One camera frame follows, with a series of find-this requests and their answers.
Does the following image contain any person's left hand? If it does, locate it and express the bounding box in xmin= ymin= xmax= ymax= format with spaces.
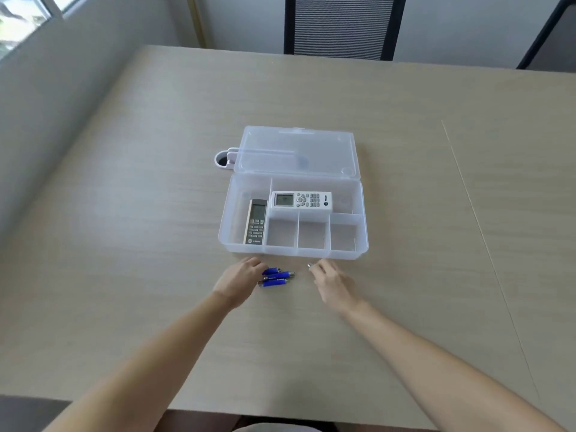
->
xmin=213 ymin=256 xmax=270 ymax=310

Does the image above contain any clear plastic organizer box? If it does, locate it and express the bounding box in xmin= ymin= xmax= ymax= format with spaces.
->
xmin=218 ymin=125 xmax=370 ymax=260

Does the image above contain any person's white shirt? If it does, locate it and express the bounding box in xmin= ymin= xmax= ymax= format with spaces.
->
xmin=232 ymin=422 xmax=324 ymax=432

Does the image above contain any person's right hand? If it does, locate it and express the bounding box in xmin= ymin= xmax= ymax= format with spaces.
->
xmin=312 ymin=259 xmax=363 ymax=315

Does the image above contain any gold metal trim strip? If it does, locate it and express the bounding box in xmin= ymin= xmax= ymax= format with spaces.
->
xmin=186 ymin=0 xmax=208 ymax=48

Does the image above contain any silver remote control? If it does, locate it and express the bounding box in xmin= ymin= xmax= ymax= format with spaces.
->
xmin=244 ymin=199 xmax=268 ymax=245

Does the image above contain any window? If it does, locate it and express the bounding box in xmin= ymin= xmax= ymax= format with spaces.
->
xmin=0 ymin=0 xmax=91 ymax=60

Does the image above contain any white plastic remote holder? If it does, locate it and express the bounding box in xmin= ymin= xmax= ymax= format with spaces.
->
xmin=211 ymin=147 xmax=298 ymax=171

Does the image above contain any white remote control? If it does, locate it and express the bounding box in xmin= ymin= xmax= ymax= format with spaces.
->
xmin=270 ymin=191 xmax=333 ymax=210

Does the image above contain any person's left forearm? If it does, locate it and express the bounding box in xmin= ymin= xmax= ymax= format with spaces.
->
xmin=43 ymin=291 xmax=237 ymax=432

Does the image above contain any black mesh office chair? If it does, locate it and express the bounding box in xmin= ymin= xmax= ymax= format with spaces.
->
xmin=283 ymin=0 xmax=408 ymax=62

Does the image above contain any person's right forearm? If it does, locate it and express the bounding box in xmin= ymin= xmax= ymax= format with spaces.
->
xmin=335 ymin=299 xmax=569 ymax=432

